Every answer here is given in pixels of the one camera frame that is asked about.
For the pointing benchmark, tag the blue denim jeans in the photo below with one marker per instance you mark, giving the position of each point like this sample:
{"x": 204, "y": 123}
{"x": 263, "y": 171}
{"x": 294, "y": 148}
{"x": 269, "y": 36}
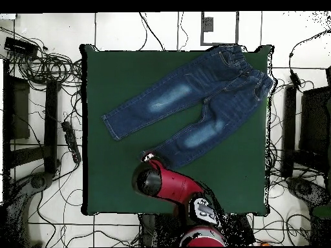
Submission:
{"x": 207, "y": 85}

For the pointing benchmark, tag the black slanted floor bar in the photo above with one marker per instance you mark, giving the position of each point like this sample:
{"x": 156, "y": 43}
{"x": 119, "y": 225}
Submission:
{"x": 245, "y": 228}

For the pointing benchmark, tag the black metal stand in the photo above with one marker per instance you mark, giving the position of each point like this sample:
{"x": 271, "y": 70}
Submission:
{"x": 50, "y": 116}
{"x": 314, "y": 121}

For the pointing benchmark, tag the small grey square plate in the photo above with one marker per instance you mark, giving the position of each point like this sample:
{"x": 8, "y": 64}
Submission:
{"x": 208, "y": 24}

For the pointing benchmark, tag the small orange object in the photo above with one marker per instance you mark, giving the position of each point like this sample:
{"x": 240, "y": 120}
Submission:
{"x": 264, "y": 244}

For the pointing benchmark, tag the black rectangular box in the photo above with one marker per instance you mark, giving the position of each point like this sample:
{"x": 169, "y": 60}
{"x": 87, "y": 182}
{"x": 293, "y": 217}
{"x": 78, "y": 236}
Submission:
{"x": 19, "y": 46}

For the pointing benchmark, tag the dark stand base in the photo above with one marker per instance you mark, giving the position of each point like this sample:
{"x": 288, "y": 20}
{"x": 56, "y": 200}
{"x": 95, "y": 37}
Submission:
{"x": 302, "y": 188}

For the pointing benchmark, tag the grey square floor frame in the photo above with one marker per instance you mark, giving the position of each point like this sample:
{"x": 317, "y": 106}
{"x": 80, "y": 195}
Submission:
{"x": 219, "y": 44}

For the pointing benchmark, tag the black power adapter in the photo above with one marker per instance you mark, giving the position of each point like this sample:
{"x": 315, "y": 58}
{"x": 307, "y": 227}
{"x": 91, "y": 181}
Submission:
{"x": 294, "y": 78}

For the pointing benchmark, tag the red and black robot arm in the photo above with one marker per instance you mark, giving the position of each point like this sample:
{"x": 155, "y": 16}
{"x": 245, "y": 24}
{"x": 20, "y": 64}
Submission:
{"x": 175, "y": 183}

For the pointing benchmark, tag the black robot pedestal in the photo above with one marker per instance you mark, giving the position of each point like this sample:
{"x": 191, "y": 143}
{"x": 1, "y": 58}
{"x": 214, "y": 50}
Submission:
{"x": 155, "y": 230}

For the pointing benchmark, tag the black power strip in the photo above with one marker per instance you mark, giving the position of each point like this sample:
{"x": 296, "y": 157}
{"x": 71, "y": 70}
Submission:
{"x": 71, "y": 140}

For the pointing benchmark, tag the dark green table cloth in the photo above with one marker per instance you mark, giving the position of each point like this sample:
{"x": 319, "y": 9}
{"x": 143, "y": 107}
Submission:
{"x": 116, "y": 186}

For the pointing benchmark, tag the grey stand base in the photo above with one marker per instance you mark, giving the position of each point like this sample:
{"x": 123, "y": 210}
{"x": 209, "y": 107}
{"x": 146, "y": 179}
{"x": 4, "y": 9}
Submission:
{"x": 38, "y": 180}

